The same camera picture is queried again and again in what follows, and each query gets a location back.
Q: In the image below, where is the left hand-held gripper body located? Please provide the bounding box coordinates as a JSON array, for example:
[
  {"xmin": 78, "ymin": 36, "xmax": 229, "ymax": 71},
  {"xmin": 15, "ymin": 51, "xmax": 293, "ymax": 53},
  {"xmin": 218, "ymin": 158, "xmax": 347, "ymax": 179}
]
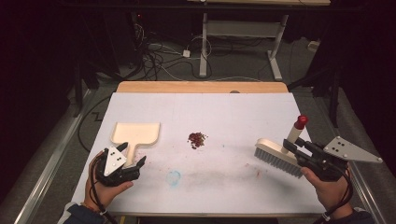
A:
[{"xmin": 94, "ymin": 146, "xmax": 141, "ymax": 188}]

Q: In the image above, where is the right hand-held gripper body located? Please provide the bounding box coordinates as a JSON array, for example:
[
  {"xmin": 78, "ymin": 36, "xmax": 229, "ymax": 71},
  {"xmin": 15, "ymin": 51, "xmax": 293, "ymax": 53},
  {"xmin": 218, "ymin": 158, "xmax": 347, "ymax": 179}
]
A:
[{"xmin": 296, "ymin": 135, "xmax": 384, "ymax": 183}]

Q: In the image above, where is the cream brush with red knob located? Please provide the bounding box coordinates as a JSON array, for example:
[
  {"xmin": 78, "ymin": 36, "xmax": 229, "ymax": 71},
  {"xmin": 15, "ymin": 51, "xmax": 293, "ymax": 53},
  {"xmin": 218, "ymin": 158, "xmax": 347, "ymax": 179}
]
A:
[{"xmin": 253, "ymin": 114, "xmax": 310, "ymax": 179}]

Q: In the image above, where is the cream plastic dustpan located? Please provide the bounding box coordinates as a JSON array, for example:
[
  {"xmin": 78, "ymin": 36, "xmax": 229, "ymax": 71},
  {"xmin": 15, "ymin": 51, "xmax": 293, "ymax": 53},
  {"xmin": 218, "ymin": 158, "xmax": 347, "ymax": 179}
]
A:
[{"xmin": 110, "ymin": 121, "xmax": 162, "ymax": 166}]

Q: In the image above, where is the person's left hand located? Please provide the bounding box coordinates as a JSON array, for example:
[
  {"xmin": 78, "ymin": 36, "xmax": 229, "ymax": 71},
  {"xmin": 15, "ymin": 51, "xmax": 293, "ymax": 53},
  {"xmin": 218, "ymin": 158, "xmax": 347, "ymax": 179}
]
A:
[{"xmin": 82, "ymin": 150, "xmax": 134, "ymax": 213}]

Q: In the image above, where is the person's right hand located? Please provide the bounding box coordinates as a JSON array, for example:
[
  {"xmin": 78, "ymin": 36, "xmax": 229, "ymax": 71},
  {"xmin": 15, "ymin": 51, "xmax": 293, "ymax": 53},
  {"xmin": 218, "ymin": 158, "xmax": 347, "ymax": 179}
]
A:
[{"xmin": 300, "ymin": 166, "xmax": 353, "ymax": 218}]

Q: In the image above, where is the white table mat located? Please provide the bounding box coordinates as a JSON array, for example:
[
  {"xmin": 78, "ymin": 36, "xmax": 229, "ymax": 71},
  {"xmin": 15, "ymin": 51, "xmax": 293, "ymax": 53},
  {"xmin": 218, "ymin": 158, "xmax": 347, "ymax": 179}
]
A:
[{"xmin": 71, "ymin": 91, "xmax": 326, "ymax": 216}]

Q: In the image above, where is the pile of red-brown crumbs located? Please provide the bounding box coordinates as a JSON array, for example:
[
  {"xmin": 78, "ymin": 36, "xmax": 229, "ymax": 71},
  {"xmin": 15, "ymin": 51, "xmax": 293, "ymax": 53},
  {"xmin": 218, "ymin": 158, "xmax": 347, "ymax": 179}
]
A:
[{"xmin": 187, "ymin": 132, "xmax": 209, "ymax": 150}]

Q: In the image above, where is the black stand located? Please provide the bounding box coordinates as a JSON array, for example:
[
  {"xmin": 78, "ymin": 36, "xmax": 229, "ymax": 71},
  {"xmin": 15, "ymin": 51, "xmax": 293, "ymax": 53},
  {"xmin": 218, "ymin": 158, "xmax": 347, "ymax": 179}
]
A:
[
  {"xmin": 73, "ymin": 12, "xmax": 120, "ymax": 119},
  {"xmin": 287, "ymin": 36, "xmax": 344, "ymax": 129}
]

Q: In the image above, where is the wooden table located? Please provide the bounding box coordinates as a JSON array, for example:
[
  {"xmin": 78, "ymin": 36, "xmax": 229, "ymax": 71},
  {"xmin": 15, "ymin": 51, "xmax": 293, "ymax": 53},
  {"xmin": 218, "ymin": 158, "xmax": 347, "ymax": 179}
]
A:
[{"xmin": 106, "ymin": 80, "xmax": 316, "ymax": 218}]

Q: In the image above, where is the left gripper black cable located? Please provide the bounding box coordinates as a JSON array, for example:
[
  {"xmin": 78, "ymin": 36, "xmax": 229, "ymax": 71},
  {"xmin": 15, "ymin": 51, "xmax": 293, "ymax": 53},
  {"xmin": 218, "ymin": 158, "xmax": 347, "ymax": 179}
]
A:
[{"xmin": 89, "ymin": 152, "xmax": 119, "ymax": 224}]

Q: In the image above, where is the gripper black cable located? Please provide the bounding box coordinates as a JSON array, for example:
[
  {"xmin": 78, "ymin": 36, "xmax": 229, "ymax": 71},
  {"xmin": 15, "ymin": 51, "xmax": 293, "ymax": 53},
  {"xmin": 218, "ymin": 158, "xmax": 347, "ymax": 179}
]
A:
[
  {"xmin": 312, "ymin": 166, "xmax": 355, "ymax": 224},
  {"xmin": 89, "ymin": 152, "xmax": 119, "ymax": 224}
]

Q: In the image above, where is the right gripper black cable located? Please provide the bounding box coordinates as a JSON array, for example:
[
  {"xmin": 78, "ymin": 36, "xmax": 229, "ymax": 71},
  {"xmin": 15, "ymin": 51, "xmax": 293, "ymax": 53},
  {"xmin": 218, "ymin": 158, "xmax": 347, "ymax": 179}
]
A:
[{"xmin": 312, "ymin": 166, "xmax": 355, "ymax": 224}]

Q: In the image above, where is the tangle of floor cables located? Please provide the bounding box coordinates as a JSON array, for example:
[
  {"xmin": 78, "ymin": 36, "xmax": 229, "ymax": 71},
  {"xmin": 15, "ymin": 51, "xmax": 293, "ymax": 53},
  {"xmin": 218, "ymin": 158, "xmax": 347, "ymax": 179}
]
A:
[{"xmin": 132, "ymin": 21, "xmax": 216, "ymax": 82}]

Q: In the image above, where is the white metal desk frame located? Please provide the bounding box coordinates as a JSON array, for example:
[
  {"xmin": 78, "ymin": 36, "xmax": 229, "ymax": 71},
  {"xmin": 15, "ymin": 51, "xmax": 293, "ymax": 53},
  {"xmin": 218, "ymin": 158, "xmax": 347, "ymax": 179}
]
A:
[{"xmin": 187, "ymin": 0, "xmax": 332, "ymax": 82}]

